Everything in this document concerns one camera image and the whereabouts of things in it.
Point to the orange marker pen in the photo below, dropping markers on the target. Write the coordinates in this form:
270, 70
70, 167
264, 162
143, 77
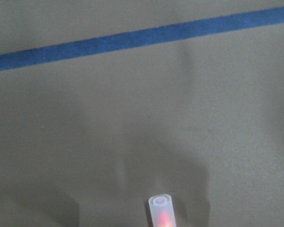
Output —
162, 211

